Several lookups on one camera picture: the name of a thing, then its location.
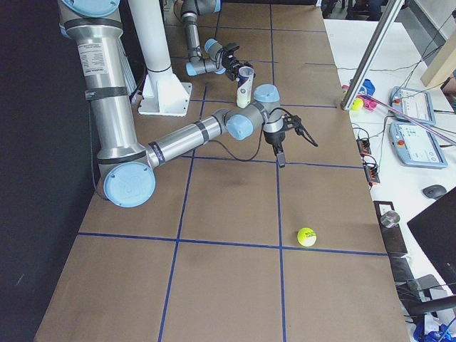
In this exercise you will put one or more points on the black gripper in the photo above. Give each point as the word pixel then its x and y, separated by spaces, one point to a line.
pixel 275 139
pixel 231 65

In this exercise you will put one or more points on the white tennis ball can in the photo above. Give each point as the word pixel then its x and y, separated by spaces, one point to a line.
pixel 244 90

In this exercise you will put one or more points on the yellow tennis ball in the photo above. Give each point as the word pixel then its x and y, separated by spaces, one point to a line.
pixel 306 237

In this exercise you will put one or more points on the spare tennis ball on desk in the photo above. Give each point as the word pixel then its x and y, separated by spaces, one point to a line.
pixel 358 104

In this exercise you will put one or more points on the orange black power strip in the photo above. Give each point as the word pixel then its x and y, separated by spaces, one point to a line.
pixel 370 164

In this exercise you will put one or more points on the blue and pink cloth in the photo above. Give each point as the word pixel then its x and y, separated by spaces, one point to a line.
pixel 367 88

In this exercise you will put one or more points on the metal cup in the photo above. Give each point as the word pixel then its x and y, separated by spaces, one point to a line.
pixel 389 219

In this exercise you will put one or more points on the near teach pendant tablet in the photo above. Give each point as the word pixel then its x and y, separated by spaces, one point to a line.
pixel 416 147

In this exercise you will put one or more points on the teach pendant tablet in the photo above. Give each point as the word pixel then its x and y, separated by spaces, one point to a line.
pixel 416 104
pixel 416 147

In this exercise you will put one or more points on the far teach pendant tablet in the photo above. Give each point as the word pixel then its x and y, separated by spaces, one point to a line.
pixel 416 104

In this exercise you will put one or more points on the black computer mouse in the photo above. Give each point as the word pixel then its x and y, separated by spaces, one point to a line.
pixel 434 191

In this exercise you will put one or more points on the black monitor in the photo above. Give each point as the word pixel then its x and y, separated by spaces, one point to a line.
pixel 434 231

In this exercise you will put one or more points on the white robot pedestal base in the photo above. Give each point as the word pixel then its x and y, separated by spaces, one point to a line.
pixel 163 93

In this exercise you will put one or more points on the aluminium frame post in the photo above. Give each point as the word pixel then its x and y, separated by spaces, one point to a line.
pixel 385 22

